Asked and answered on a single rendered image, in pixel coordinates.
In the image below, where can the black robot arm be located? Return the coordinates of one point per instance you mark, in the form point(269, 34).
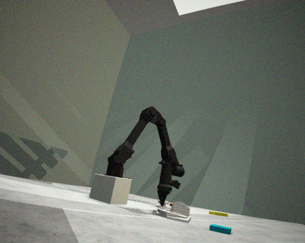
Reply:
point(169, 160)

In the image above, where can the teal rectangular block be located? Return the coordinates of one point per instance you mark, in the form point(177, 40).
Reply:
point(220, 229)

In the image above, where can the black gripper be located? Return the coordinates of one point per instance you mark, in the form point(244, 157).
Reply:
point(163, 187)

